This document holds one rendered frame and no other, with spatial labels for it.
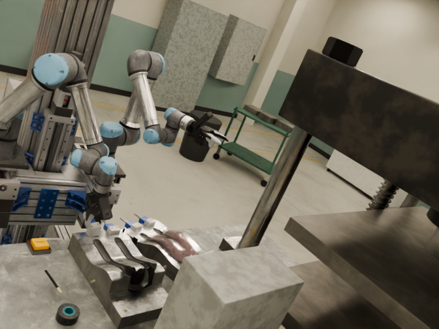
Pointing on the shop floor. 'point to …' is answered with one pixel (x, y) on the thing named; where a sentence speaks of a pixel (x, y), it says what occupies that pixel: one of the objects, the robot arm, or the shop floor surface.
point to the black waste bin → (189, 152)
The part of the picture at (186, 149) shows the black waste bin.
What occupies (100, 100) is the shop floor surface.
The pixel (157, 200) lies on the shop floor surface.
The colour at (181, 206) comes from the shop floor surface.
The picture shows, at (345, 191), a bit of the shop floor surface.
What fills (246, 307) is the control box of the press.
